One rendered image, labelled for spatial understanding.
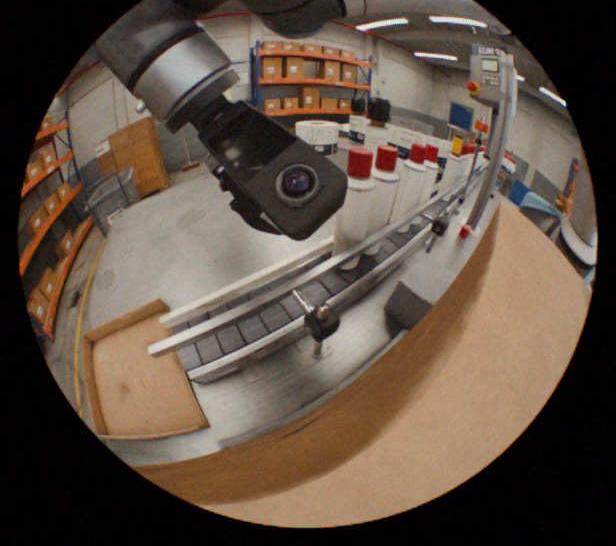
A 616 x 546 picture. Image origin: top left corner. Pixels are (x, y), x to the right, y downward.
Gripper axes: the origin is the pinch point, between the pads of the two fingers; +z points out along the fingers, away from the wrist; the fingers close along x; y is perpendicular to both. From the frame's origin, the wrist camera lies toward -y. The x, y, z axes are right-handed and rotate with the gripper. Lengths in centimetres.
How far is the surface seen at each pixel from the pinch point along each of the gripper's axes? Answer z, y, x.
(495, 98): 3, -10, -68
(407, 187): 11.7, 0.1, -20.8
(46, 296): -84, 163, 288
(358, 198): 0.4, -1.3, -7.3
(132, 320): -5.9, 12.7, 40.2
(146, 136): -42, 323, 59
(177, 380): -1.0, -3.2, 33.6
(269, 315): 5.5, -1.5, 13.2
